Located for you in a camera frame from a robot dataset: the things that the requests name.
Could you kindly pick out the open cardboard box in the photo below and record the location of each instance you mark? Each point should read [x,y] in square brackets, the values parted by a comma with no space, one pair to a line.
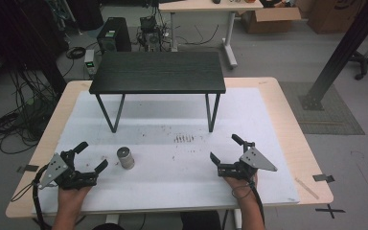
[270,20]

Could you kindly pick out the grey power supply unit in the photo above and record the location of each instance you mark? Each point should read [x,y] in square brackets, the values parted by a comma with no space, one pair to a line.
[90,62]

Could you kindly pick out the black computer tower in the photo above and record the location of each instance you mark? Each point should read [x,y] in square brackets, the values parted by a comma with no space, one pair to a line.
[113,35]

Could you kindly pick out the small black wooden table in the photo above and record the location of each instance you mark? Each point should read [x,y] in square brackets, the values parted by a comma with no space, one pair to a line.
[158,72]

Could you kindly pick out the thin black wrist band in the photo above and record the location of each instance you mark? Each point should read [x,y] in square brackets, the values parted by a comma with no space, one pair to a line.
[241,191]

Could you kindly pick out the black tape strip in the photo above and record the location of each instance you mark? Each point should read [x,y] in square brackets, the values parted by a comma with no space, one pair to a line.
[323,178]
[28,168]

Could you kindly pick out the white background desk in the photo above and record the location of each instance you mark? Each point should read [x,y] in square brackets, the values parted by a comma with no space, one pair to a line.
[204,5]

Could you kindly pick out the person's right hand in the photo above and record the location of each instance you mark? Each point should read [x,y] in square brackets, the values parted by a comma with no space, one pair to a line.
[244,188]

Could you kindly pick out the person's left hand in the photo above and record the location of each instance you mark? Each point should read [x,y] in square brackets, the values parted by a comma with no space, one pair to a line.
[72,195]

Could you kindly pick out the light wooden table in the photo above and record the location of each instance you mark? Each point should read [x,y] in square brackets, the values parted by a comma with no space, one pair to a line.
[303,153]

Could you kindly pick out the grey floor mat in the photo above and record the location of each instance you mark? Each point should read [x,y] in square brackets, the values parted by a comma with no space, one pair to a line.
[329,121]

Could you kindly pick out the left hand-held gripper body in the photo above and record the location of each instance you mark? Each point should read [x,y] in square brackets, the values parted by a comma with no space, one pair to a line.
[76,179]

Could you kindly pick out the row of small screws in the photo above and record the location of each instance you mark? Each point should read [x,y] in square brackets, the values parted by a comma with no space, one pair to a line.
[184,138]

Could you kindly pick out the black metal beam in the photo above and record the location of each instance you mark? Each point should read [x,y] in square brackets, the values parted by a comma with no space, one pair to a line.
[341,54]

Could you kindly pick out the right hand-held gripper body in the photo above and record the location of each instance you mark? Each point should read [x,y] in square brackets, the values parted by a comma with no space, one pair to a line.
[242,169]

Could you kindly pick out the black office chair base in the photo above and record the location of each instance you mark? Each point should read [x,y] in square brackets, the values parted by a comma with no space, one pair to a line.
[365,65]

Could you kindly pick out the black tape cross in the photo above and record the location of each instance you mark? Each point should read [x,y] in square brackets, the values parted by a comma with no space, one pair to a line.
[330,211]

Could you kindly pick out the silver metal can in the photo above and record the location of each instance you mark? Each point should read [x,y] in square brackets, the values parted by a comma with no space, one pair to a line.
[126,158]

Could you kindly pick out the white table mat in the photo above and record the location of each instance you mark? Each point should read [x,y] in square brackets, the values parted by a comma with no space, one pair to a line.
[172,182]

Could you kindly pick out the person's dark clothing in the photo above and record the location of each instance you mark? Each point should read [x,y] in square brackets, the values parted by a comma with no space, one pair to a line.
[201,221]

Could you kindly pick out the large closed cardboard box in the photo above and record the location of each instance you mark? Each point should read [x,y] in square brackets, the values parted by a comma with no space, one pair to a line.
[330,16]

